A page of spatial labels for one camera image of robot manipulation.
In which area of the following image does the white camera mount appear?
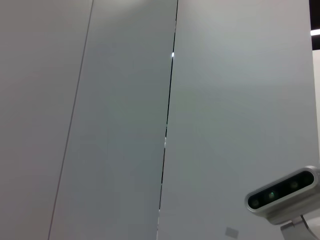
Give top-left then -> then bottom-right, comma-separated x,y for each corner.
279,214 -> 320,240

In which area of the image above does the silver depth camera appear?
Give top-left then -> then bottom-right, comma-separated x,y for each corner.
244,165 -> 320,226

